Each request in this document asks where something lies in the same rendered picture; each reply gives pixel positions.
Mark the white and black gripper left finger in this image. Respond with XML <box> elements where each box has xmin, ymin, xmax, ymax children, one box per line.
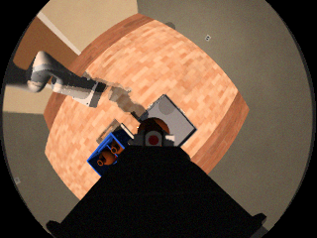
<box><xmin>134</xmin><ymin>129</ymin><xmax>147</xmax><ymax>146</ymax></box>

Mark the blue crate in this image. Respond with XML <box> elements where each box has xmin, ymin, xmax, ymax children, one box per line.
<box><xmin>86</xmin><ymin>129</ymin><xmax>134</xmax><ymax>177</ymax></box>

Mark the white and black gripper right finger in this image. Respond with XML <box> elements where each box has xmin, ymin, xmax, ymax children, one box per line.
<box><xmin>160</xmin><ymin>130</ymin><xmax>174</xmax><ymax>146</ymax></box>

